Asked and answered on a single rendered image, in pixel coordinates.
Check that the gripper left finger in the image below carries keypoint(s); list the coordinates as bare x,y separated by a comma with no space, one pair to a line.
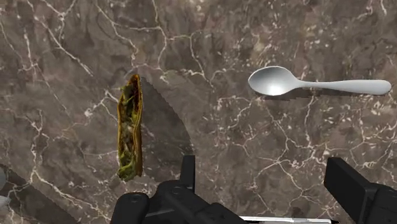
173,198

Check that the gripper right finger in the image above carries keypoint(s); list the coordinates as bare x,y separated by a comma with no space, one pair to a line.
359,192

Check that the taco with green filling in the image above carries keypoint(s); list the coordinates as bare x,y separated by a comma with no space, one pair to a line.
130,127

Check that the white spoon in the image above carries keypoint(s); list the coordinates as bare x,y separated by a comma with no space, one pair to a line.
276,81

